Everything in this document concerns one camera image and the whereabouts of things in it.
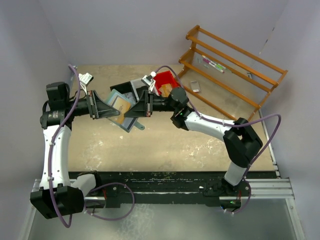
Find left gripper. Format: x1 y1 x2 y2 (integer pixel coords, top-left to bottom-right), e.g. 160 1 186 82
65 89 120 119

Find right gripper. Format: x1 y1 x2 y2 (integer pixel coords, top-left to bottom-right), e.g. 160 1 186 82
124 89 178 117

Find black card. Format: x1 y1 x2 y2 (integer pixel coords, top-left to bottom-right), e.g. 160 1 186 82
120 117 137 133

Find orange card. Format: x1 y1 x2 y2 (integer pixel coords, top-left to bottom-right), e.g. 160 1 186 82
111 96 131 125

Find green card holder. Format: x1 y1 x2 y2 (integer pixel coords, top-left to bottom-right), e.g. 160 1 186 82
105 89 145 133

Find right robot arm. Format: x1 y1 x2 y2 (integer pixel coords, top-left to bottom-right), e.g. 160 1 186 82
124 87 263 196

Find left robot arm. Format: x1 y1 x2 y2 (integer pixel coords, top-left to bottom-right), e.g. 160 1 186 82
30 82 120 219

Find white cards in black bin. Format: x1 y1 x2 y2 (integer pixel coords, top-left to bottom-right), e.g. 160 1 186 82
124 92 136 104

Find orange cards in red bin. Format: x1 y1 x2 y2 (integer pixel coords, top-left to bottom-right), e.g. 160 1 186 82
159 83 173 98

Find black bin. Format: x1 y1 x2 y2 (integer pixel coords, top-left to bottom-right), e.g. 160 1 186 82
109 81 138 102

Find white bin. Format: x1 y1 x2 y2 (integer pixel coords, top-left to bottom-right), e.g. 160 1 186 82
130 78 149 99

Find red bin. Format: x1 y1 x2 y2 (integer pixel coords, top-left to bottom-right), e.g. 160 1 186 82
154 71 179 96

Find green marker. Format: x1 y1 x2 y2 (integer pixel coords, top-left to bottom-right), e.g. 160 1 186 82
202 55 226 70

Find pink marker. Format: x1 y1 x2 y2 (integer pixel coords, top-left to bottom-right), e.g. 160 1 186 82
202 57 225 74

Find wooden rack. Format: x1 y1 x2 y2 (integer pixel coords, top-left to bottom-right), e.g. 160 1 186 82
178 25 288 121

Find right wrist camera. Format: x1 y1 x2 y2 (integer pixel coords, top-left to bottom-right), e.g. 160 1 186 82
141 71 158 94

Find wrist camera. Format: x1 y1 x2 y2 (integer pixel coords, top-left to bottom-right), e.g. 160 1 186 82
78 72 94 87
141 71 158 94

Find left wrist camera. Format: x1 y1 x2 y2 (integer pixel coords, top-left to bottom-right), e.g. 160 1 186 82
78 72 94 87

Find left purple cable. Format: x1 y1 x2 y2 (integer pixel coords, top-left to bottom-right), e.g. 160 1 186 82
48 64 82 229

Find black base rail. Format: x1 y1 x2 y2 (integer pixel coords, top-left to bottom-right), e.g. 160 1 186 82
68 170 252 209

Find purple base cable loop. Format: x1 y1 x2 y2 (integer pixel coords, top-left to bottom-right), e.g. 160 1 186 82
83 183 136 221

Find aluminium frame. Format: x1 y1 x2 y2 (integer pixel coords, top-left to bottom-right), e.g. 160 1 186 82
19 178 305 240

